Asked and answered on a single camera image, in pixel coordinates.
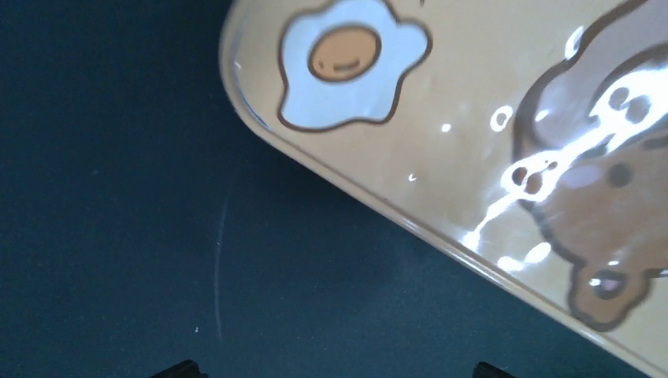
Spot silver tin lid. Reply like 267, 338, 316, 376
219, 1, 667, 377

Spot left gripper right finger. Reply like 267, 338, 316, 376
472, 361, 516, 378

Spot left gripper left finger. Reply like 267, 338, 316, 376
150, 360, 209, 378

